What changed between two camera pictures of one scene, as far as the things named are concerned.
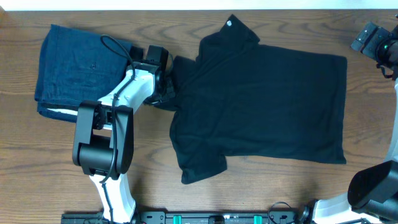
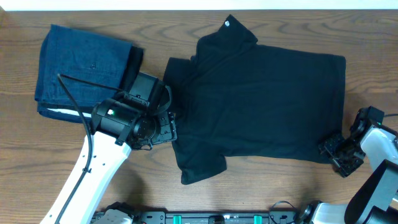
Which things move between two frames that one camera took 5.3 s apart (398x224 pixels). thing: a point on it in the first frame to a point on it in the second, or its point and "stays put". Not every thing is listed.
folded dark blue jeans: [75, 66] stays put
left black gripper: [170, 93] to [171, 134]
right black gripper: [381, 35] to [345, 169]
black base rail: [190, 217] stays put
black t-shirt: [237, 97] stays put
